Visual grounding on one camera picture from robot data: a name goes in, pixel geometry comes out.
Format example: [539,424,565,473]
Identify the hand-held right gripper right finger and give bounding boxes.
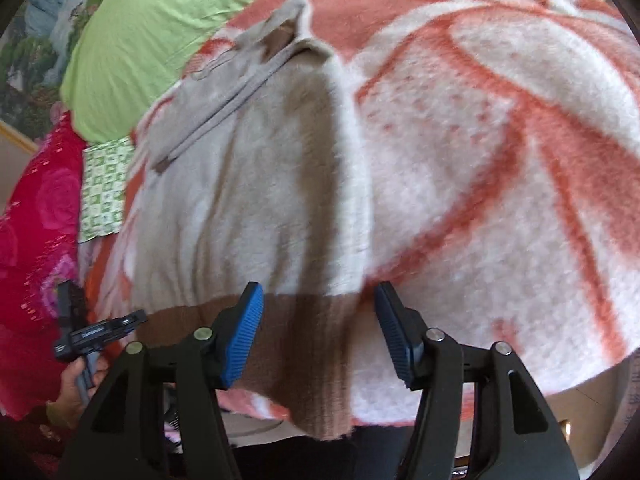
[374,281,582,480]

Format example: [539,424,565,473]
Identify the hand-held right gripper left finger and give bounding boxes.
[59,281,265,480]

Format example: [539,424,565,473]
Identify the beige knitted hooded sweater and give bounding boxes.
[131,0,377,442]

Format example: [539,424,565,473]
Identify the person's left hand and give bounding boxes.
[47,352,110,428]

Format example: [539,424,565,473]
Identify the red floral quilt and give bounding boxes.
[0,112,91,421]

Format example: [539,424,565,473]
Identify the green checked cloth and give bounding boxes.
[79,136,136,243]

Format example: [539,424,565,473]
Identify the orange and white floral blanket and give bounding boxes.
[80,0,640,426]

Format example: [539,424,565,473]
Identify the green pillow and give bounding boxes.
[60,0,321,145]

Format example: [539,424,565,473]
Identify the landscape wall poster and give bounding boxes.
[0,0,108,141]

